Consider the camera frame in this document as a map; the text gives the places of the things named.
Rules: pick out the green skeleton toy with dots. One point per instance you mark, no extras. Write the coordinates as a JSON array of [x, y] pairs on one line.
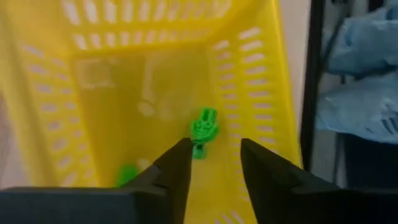
[[205, 127]]

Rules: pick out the yellow plastic basket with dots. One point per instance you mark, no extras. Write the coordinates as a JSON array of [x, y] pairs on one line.
[[124, 109]]

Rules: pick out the green plant toy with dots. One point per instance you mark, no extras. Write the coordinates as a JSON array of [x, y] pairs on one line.
[[126, 174]]

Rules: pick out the light blue cloth cover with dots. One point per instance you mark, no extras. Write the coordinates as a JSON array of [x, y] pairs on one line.
[[363, 62]]

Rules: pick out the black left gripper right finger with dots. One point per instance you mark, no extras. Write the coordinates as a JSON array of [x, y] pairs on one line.
[[311, 205]]

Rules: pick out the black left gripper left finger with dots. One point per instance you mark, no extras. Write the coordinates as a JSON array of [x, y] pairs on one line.
[[77, 205]]

